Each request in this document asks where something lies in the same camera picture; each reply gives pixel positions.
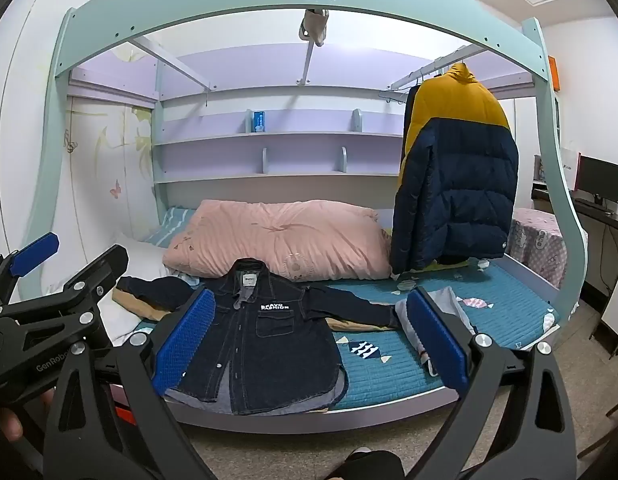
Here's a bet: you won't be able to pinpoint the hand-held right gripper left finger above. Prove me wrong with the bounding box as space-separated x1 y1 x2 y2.
43 287 217 480

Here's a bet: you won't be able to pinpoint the yellow and navy puffer jacket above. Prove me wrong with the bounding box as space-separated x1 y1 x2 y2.
389 62 520 276

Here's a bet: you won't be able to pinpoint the white pillow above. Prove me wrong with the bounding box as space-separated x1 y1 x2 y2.
41 232 166 347

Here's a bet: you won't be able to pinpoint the white wardrobe with flower print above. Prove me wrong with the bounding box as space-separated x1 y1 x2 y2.
63 92 158 242

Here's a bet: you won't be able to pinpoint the light grey folded cloth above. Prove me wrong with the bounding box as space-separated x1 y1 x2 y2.
394 285 478 377

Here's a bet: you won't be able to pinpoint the pink pillow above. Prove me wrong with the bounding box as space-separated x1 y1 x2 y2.
163 199 394 282

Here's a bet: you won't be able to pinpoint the person's foot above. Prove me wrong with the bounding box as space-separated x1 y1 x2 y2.
319 447 406 480

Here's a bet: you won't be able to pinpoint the tan pants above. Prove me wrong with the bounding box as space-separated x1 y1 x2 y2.
112 287 397 334

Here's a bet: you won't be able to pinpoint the dark denim jacket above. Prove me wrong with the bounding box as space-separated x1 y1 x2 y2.
116 258 410 416

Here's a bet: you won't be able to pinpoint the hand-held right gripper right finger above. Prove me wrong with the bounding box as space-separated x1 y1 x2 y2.
405 286 578 480

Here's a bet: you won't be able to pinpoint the blue striped pillow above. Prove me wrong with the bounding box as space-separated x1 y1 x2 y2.
144 206 198 249

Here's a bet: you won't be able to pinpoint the person's left hand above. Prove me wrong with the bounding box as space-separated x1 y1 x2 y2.
0 389 56 454

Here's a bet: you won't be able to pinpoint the dark desk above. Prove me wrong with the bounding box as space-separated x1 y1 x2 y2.
532 182 618 241

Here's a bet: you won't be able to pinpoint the black computer monitor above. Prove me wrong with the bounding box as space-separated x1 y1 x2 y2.
576 156 618 209

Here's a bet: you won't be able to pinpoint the lilac wall shelf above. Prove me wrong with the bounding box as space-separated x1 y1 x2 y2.
153 105 406 186

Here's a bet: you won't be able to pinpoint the white box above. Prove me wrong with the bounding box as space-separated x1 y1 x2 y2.
559 147 583 192

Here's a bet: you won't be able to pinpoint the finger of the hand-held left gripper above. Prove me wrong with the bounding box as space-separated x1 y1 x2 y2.
0 244 130 333
0 231 60 312

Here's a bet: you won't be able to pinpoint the pink patterned cover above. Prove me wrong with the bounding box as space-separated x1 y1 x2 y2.
506 207 570 289

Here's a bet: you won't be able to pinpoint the blue quilted mattress pad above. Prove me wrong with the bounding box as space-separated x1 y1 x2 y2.
139 260 561 411

